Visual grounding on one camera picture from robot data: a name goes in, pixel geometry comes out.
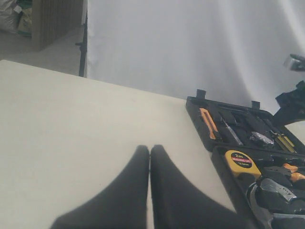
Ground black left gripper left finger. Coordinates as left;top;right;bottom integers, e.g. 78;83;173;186
52;145;150;229

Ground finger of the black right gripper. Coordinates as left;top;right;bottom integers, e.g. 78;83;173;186
273;81;305;126

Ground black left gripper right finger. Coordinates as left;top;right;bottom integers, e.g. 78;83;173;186
150;145;252;229

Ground black electrical tape roll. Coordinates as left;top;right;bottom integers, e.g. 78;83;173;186
249;132;275;148

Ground claw hammer black grip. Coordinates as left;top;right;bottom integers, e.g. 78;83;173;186
246;182;305;229

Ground black plastic tool case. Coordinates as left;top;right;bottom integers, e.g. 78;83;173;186
186;90;305;229

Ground clear test pen screwdriver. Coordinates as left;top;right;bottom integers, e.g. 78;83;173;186
221;118;243;146

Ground yellow tape measure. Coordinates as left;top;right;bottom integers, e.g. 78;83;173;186
224;150;262;180

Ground white backdrop cloth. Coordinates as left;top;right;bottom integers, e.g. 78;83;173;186
87;0;305;114

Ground orange utility knife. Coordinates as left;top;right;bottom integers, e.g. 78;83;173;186
199;108;221;141

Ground black backdrop stand pole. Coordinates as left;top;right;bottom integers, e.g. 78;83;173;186
75;12;88;77

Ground wooden slatted cabinet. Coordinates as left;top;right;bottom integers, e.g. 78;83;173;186
31;0;84;51

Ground green white box background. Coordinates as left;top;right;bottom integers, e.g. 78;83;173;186
18;7;32;37

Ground grey sack in background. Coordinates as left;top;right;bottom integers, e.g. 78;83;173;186
0;0;19;33

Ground orange handled pliers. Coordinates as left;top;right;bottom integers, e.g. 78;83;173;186
264;163;305;183

